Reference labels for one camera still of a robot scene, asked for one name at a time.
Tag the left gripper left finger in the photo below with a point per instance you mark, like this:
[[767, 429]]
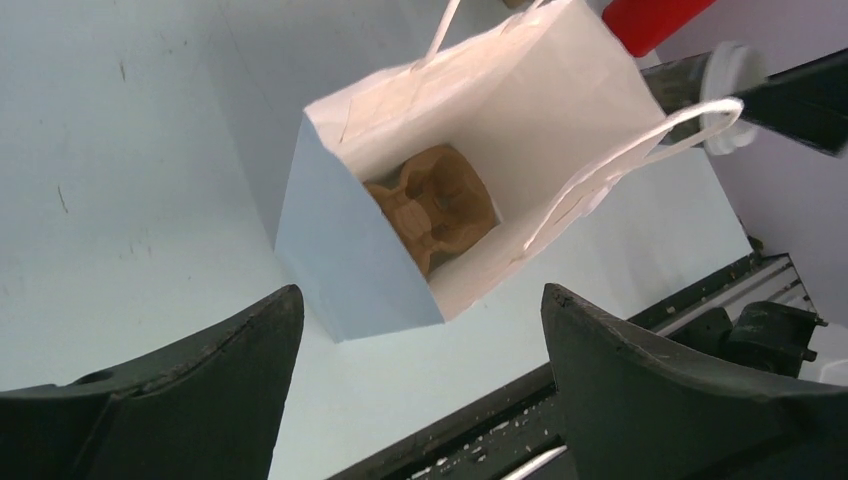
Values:
[[208, 406]]

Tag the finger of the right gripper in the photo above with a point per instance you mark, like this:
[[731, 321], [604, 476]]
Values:
[[806, 104]]

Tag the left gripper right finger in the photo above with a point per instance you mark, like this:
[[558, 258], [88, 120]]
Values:
[[636, 405]]

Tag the white cup lid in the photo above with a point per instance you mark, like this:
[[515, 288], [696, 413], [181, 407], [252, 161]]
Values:
[[732, 67]]

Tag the brown pulp cup carrier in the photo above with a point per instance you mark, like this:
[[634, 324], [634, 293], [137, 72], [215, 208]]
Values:
[[439, 206]]

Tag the light blue paper bag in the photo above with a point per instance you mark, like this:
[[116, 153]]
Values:
[[549, 109]]

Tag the red cup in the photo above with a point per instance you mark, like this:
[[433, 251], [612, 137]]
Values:
[[642, 25]]

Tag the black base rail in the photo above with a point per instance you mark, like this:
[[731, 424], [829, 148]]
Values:
[[754, 313]]

